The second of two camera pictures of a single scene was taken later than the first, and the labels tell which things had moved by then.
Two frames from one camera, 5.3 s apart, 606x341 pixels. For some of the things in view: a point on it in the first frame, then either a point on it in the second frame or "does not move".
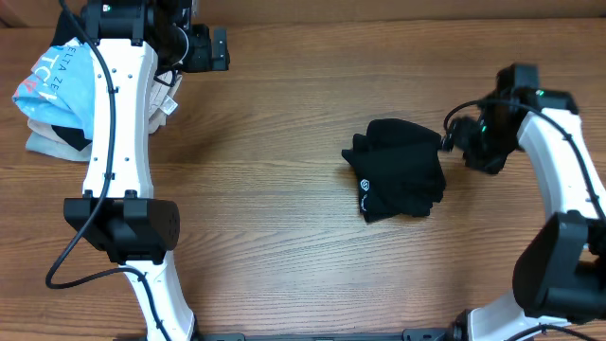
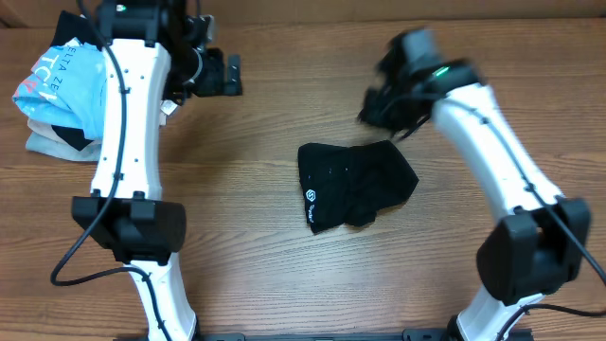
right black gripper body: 487,148 → 396,113
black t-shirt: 398,168 → 347,185
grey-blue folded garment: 38,143 does not move
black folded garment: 66,30 does not move
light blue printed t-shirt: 60,87 does not move
